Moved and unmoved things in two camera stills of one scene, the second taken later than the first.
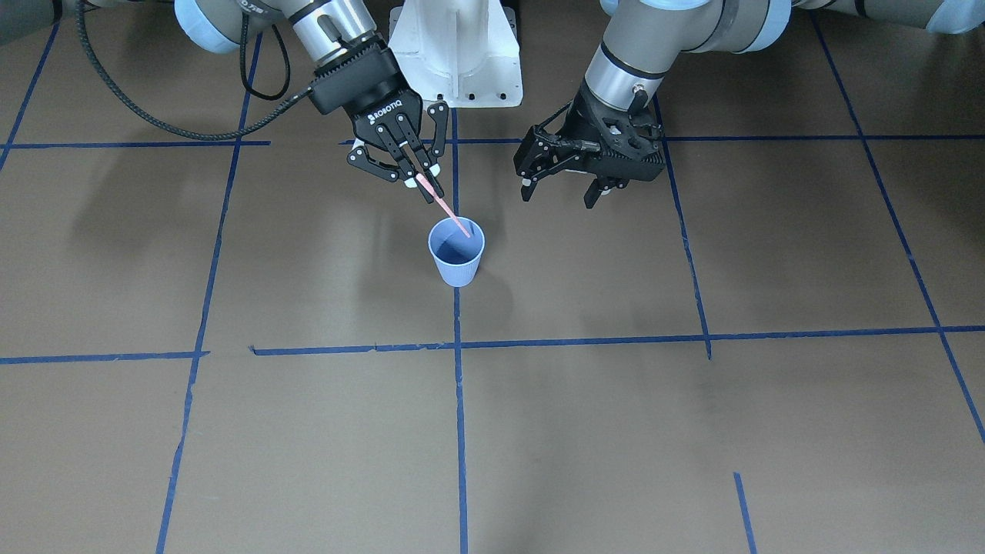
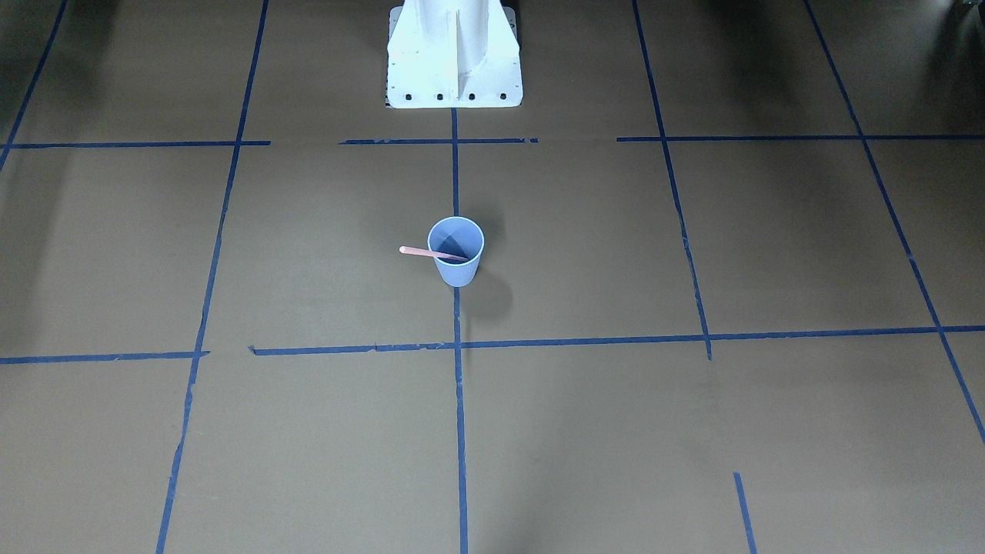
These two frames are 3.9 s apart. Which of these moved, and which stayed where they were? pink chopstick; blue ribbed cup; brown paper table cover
Moved: pink chopstick
Stayed: blue ribbed cup; brown paper table cover
